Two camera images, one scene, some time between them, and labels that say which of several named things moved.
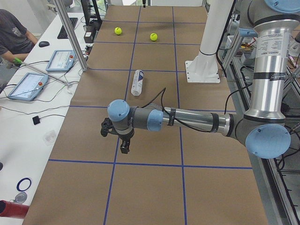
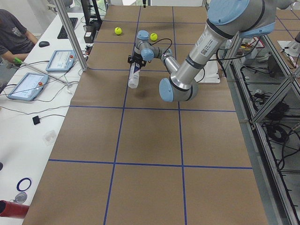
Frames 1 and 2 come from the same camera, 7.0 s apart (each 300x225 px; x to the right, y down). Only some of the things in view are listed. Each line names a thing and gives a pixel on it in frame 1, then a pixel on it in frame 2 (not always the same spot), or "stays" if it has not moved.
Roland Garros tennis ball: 153,36 stays
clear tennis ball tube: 137,83 to 134,79
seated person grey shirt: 15,44 stays
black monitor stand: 93,25 stays
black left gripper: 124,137 to 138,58
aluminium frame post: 71,34 stays
